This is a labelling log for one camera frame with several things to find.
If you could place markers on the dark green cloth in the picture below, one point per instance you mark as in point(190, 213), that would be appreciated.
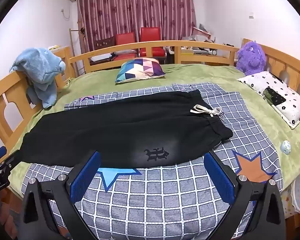
point(273, 96)

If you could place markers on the dark wooden chair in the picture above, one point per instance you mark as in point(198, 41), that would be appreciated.
point(105, 42)

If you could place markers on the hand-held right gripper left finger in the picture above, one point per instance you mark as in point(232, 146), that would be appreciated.
point(86, 177)

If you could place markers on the grey checked quilt with stars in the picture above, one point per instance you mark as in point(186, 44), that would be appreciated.
point(165, 205)

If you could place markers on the blue plush toy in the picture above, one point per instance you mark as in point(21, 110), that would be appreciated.
point(37, 65)

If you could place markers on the white floral pillow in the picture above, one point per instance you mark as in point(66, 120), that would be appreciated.
point(292, 107)

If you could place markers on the black pants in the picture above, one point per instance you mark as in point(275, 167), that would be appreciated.
point(115, 125)

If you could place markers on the colourful geometric pillow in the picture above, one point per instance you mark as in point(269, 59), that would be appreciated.
point(140, 70)

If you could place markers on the small light blue toy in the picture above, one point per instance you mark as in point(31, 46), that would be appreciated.
point(285, 147)

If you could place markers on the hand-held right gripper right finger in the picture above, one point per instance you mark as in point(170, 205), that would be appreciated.
point(218, 180)

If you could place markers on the pile of papers and boxes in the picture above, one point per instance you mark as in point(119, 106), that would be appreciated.
point(198, 36)

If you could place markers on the red chair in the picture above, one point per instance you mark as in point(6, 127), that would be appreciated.
point(125, 40)
point(151, 36)

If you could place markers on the wooden coat rack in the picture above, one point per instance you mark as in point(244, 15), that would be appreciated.
point(72, 45)

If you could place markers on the dark red curtain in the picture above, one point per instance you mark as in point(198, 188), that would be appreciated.
point(135, 5)

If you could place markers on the purple plush toy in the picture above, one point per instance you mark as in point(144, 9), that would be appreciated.
point(251, 57)

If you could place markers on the wooden bed frame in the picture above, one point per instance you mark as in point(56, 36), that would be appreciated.
point(150, 45)

